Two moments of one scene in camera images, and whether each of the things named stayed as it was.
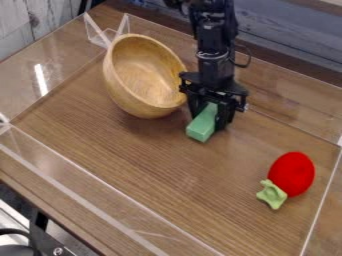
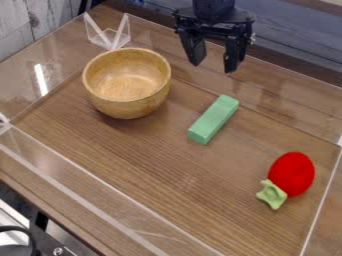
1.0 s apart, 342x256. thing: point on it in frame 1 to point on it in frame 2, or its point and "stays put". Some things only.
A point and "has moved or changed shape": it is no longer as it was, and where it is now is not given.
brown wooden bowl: x=142 y=69 has moved or changed shape
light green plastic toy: x=272 y=194 stays put
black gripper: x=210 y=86 to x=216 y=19
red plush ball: x=292 y=172 stays put
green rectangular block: x=201 y=127 stays put
